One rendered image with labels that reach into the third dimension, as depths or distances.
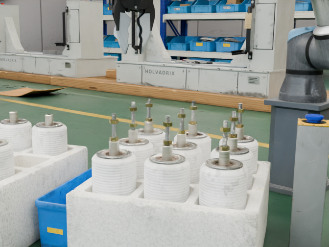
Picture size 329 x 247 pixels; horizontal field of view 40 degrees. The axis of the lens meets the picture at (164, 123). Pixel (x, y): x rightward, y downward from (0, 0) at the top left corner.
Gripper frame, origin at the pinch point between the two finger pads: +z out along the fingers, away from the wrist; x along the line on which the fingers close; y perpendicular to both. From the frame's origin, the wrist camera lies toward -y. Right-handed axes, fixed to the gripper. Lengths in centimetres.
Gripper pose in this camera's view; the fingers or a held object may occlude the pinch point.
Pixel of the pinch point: (134, 48)
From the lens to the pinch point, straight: 105.3
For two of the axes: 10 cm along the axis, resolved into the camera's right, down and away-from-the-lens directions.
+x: -9.0, 0.7, -4.3
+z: -0.1, 9.8, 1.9
